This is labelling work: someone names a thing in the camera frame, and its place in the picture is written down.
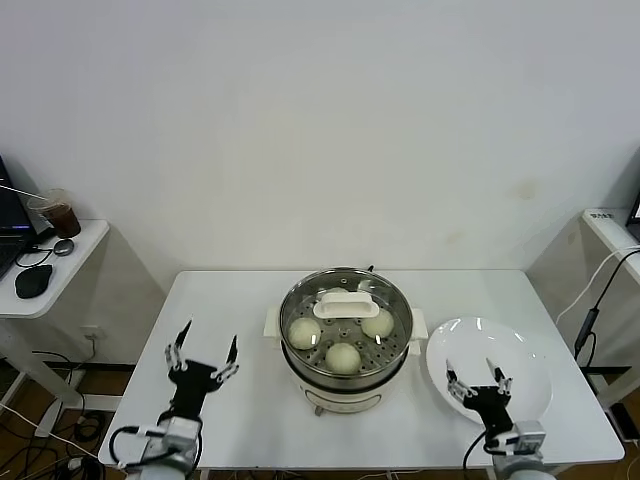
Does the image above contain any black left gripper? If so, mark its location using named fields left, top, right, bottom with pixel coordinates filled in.
left=164, top=315, right=241, bottom=421

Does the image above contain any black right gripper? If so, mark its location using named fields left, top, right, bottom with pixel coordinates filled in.
left=444, top=356, right=514, bottom=435

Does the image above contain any glass lid cream handle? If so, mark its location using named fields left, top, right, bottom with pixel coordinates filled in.
left=279, top=268, right=414, bottom=366

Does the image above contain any steel perforated steamer basket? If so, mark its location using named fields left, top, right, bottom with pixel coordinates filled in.
left=263, top=268, right=429, bottom=389

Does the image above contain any white round plate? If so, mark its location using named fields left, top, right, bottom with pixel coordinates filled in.
left=425, top=315, right=554, bottom=426

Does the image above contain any cream electric pot base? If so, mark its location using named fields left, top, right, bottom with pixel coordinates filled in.
left=282, top=349, right=401, bottom=417

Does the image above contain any white side table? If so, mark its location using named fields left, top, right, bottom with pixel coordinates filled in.
left=527, top=207, right=640, bottom=361
left=0, top=218, right=169, bottom=436

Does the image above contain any black computer mouse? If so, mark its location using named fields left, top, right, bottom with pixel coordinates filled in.
left=14, top=263, right=54, bottom=299

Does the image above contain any clear iced coffee cup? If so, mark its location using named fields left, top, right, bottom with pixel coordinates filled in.
left=27, top=187, right=83, bottom=239

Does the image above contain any black laptop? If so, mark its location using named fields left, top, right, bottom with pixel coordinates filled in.
left=0, top=153, right=40, bottom=281

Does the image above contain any thin white straw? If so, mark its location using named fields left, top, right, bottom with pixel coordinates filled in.
left=0, top=183, right=44, bottom=199

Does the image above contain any black right camera cable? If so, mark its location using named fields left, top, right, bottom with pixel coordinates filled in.
left=462, top=430, right=494, bottom=471

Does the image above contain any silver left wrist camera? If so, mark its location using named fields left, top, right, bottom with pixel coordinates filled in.
left=158, top=415, right=204, bottom=451

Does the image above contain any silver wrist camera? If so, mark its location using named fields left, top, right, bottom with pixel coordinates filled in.
left=510, top=419, right=547, bottom=454
left=158, top=415, right=204, bottom=451

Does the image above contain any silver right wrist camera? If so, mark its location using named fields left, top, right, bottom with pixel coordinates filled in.
left=510, top=419, right=547, bottom=454

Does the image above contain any black hanging cable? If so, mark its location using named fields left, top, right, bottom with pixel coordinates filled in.
left=573, top=248, right=640, bottom=359

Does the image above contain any black floor cable bundle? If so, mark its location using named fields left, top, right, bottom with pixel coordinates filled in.
left=0, top=344, right=109, bottom=480

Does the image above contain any white hanging cable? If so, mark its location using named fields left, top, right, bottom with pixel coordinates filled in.
left=555, top=246, right=640, bottom=326

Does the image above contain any thin black desk cable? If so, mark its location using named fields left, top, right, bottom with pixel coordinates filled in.
left=16, top=243, right=56, bottom=269

